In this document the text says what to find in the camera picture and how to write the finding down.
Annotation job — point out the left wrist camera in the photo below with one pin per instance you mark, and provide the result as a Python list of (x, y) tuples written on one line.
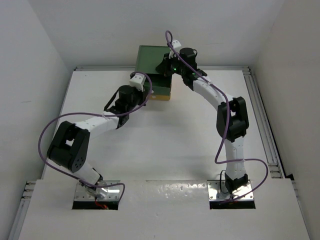
[(137, 80)]

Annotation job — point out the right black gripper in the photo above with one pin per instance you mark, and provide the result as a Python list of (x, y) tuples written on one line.
[(163, 67)]

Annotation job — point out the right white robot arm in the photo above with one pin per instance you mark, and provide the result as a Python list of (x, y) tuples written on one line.
[(232, 117)]

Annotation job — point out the metal base plate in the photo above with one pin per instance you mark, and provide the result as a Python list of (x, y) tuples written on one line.
[(109, 194), (217, 192)]

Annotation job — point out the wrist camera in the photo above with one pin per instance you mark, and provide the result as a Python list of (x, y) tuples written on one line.
[(137, 80), (175, 48)]

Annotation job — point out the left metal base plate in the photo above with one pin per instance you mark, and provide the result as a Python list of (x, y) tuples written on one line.
[(109, 194)]

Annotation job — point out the green top drawer unit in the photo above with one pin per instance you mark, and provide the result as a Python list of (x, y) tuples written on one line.
[(149, 57)]

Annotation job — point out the green top drawer tray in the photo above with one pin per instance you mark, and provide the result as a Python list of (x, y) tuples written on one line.
[(161, 85)]

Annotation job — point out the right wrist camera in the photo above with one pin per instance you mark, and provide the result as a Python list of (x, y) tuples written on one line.
[(175, 48)]

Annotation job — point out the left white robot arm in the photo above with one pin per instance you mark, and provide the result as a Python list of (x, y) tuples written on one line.
[(70, 143)]

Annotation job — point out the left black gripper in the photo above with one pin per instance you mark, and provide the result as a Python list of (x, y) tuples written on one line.
[(142, 94)]

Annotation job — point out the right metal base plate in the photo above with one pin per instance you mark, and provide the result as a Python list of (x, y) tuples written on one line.
[(217, 192)]

